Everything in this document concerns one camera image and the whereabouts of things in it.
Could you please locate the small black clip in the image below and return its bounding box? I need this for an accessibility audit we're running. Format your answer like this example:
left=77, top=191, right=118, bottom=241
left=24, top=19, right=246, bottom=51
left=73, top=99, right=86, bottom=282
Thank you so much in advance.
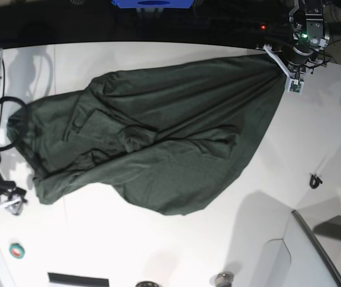
left=309, top=173, right=323, bottom=190

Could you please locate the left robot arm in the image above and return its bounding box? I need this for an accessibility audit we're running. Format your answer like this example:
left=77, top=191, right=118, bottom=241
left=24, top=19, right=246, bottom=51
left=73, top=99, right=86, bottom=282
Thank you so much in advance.
left=264, top=1, right=333, bottom=80

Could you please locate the dark green t-shirt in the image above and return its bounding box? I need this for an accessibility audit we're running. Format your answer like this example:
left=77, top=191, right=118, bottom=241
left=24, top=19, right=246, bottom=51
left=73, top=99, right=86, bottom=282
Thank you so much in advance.
left=7, top=54, right=286, bottom=215

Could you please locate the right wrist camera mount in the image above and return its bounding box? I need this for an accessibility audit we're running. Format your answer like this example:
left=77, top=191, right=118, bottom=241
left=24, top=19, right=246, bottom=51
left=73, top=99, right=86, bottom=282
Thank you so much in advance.
left=0, top=195, right=24, bottom=216

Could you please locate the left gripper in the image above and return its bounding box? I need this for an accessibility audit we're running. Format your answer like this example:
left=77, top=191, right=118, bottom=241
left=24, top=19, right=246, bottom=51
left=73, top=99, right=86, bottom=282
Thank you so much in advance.
left=270, top=41, right=328, bottom=74

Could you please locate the round metal knob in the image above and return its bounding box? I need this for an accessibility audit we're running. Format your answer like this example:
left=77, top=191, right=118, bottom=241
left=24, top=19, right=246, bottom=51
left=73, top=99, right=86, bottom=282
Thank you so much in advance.
left=214, top=271, right=234, bottom=287

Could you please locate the black round dial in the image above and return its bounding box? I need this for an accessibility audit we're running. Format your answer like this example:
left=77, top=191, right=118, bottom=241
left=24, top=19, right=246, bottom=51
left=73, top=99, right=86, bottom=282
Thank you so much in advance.
left=136, top=281, right=159, bottom=287

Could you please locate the blue box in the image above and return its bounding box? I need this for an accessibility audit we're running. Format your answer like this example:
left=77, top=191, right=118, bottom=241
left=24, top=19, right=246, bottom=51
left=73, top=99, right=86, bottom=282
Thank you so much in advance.
left=112, top=0, right=194, bottom=9

